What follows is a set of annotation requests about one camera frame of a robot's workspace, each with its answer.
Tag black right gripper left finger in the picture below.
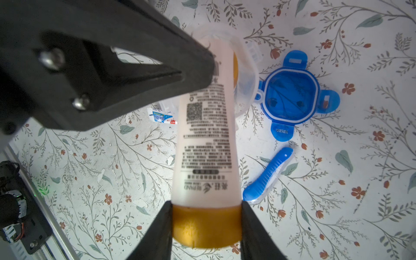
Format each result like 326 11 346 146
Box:
127 201 173 260

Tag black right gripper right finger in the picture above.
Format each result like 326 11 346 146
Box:
240 201 287 260

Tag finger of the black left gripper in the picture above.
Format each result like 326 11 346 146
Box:
1 1 215 132

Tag blue toothbrush case back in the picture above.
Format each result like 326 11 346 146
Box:
243 147 294 205

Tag yellow cap bottle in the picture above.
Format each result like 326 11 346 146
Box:
233 53 239 89
171 39 242 249

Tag small toothpaste tube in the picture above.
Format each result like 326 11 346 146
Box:
147 108 178 125

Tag clear plastic container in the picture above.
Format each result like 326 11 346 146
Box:
191 23 262 117

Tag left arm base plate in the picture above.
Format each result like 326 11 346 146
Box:
3 146 79 260

